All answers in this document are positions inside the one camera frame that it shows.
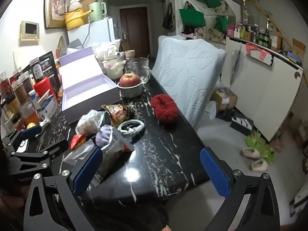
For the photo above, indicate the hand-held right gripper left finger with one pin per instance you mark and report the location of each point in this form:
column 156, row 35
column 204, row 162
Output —
column 86, row 170

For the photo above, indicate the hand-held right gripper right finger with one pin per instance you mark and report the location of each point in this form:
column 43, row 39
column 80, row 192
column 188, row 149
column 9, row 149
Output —
column 215, row 175

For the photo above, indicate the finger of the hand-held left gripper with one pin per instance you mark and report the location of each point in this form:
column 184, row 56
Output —
column 57, row 146
column 31, row 130

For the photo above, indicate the red and clear pastry packet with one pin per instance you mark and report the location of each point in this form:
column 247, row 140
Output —
column 78, row 140

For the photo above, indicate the silver snack bag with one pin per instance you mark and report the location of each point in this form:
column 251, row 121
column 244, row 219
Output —
column 113, row 151

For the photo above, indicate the white floral packet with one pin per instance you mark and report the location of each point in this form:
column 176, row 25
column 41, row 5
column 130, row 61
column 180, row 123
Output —
column 89, row 122

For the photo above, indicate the brown snack packet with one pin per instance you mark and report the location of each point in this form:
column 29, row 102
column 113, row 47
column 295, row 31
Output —
column 118, row 114

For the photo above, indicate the lavender gift box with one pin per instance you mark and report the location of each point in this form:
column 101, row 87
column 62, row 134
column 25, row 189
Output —
column 84, row 77

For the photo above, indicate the red fluffy scrunchie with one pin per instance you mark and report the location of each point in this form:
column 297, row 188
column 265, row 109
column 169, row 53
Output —
column 168, row 115

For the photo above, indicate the orange jar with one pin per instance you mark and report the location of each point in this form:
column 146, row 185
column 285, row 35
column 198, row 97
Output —
column 30, row 114

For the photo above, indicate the blue and white box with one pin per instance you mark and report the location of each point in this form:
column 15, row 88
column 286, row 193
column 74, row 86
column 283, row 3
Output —
column 49, row 105

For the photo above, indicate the brown snack jar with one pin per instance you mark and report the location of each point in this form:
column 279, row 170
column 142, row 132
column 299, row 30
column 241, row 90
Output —
column 22, row 90

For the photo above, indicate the beige slipper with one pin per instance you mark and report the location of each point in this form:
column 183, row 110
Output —
column 259, row 165
column 250, row 153

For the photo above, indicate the red container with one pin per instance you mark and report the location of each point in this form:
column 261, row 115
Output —
column 44, row 86

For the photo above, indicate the green plush slipper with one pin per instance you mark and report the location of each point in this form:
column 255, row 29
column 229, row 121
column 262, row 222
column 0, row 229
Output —
column 268, row 154
column 253, row 140

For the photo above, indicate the black striped box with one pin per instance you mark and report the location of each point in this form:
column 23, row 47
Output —
column 241, row 125

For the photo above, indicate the black snack bag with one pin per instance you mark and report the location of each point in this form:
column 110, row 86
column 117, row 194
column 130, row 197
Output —
column 47, row 62

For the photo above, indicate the cardboard box with print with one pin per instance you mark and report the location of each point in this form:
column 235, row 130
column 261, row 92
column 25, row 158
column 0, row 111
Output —
column 225, row 98

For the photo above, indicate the round woven fan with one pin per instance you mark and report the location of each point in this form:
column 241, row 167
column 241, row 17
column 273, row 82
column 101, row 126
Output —
column 61, row 45

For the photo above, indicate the metal bowl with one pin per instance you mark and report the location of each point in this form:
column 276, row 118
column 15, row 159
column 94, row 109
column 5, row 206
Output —
column 131, row 91

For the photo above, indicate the white cabinet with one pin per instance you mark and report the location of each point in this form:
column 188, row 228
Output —
column 264, row 96

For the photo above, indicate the grey paper bag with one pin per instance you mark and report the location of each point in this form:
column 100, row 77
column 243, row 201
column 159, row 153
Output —
column 75, row 44

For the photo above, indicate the red apple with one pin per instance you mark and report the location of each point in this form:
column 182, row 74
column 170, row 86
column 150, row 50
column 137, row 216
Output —
column 130, row 80

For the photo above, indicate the white leaf-embossed pillow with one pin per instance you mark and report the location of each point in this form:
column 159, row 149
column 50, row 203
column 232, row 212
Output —
column 187, row 77

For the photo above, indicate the clear plastic bag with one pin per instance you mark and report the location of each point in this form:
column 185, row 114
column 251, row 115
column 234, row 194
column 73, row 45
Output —
column 103, row 45

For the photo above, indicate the glass mug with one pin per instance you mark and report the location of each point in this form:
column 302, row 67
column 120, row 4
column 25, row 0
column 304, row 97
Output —
column 139, row 67

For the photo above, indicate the beige bowl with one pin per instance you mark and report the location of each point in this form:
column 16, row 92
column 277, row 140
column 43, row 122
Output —
column 130, row 54

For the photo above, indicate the white mini fridge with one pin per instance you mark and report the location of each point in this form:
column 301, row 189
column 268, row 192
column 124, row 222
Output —
column 96, row 32

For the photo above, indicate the yellow pot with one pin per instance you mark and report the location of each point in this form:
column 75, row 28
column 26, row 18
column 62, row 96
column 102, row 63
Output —
column 74, row 20

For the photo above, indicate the framed picture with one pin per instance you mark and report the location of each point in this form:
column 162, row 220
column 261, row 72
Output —
column 56, row 6

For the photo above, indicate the pink cloth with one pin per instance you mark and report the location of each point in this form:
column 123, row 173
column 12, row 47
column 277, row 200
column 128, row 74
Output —
column 258, row 50

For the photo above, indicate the white plastic bag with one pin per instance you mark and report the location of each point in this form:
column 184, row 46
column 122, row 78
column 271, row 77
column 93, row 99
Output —
column 75, row 4

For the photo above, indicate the pale green kettle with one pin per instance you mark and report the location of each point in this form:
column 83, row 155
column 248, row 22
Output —
column 96, row 12

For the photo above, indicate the brown door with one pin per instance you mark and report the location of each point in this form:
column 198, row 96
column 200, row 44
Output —
column 133, row 26

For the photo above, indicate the row of cosmetic bottles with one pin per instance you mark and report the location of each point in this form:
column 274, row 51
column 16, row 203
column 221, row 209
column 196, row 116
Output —
column 259, row 36

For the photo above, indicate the plain cardboard box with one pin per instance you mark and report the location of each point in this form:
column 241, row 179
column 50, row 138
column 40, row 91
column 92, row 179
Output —
column 298, row 48

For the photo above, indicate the black hanging bag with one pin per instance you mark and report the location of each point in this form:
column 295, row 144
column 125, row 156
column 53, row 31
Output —
column 168, row 20

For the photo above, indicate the wall intercom panel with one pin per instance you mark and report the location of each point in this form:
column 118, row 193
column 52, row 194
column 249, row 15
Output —
column 30, row 28

